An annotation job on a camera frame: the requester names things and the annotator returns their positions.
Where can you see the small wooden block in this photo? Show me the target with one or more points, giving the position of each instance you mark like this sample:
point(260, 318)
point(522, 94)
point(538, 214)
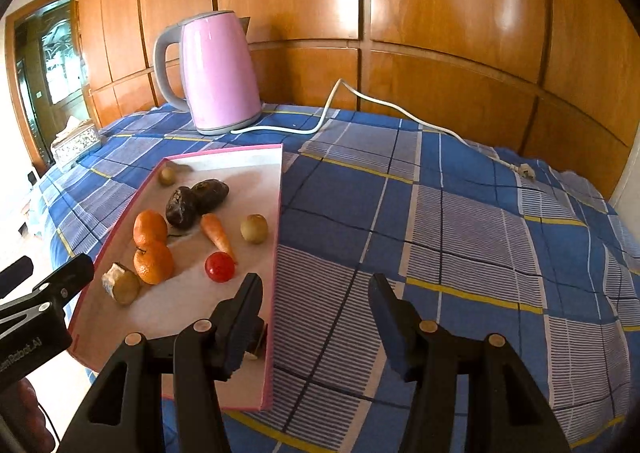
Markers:
point(122, 285)

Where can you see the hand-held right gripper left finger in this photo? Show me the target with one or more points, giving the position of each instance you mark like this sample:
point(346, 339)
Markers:
point(240, 318)

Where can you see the small orange mandarin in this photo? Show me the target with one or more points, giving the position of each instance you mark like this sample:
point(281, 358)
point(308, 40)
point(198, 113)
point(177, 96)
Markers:
point(154, 263)

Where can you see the wooden glass door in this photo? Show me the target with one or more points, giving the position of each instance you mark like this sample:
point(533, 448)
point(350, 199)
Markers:
point(50, 63)

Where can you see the pink tray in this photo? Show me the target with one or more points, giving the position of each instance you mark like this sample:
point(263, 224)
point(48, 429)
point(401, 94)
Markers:
point(240, 173)

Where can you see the blue checkered tablecloth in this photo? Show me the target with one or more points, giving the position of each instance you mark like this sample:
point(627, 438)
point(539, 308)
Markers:
point(450, 233)

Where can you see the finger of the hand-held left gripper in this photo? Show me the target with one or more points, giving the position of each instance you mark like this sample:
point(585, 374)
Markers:
point(70, 275)
point(15, 274)

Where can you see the person's left hand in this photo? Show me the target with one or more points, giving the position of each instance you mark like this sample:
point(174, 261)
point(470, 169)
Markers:
point(30, 408)

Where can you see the large orange mandarin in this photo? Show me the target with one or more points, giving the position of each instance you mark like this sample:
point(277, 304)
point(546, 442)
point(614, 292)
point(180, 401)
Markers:
point(149, 227)

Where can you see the pink electric kettle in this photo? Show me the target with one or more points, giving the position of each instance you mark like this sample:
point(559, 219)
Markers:
point(220, 78)

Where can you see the small carrot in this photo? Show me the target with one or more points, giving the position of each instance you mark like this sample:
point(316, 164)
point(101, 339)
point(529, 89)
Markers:
point(216, 233)

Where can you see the red cherry tomato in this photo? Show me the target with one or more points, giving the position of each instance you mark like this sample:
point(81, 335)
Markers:
point(220, 267)

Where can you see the yellow-green jujube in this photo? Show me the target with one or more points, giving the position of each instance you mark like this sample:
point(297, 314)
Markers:
point(254, 228)

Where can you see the dark brown round tuber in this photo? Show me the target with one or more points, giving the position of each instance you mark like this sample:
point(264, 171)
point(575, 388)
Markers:
point(210, 194)
point(181, 208)

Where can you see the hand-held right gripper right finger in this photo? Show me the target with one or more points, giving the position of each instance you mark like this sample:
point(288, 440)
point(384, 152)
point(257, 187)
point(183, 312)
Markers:
point(395, 328)

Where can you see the patterned tissue box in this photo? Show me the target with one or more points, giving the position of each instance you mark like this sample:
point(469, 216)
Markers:
point(75, 145)

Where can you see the small brown fruit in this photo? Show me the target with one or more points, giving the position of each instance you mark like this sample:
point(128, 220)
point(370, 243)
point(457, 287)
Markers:
point(167, 176)

